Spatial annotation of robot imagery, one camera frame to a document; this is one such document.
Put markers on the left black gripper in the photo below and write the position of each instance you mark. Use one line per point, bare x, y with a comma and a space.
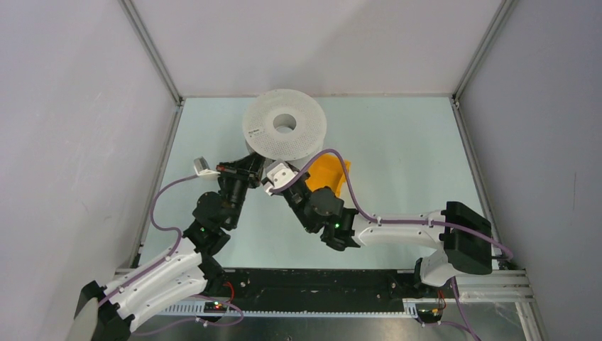
247, 171

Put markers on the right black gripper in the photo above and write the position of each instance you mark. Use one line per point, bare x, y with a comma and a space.
296, 168

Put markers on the white perforated cable spool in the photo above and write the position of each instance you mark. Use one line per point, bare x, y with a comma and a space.
286, 125

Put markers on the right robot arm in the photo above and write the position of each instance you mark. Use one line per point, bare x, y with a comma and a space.
457, 235

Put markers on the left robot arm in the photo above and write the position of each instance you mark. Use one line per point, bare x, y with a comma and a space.
116, 310

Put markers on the orange plastic bin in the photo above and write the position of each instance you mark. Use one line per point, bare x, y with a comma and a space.
326, 171

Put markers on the left controller board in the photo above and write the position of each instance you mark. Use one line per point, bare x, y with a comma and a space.
214, 307

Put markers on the controller board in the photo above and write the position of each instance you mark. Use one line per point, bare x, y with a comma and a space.
214, 307
429, 315

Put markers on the right controller board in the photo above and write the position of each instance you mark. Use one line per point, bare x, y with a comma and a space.
429, 315

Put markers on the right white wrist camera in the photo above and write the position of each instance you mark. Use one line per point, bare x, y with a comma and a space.
294, 173

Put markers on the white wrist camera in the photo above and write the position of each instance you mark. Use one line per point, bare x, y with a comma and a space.
202, 169
294, 173

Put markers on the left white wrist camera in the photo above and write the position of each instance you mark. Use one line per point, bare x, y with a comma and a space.
202, 169

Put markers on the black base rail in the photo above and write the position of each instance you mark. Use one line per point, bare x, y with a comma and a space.
320, 291

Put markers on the aluminium frame post left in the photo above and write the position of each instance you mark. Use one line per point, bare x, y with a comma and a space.
139, 28

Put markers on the aluminium frame post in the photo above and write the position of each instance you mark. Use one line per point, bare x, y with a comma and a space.
139, 28
500, 18

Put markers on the aluminium frame post right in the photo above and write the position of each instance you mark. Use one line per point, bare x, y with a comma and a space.
500, 18

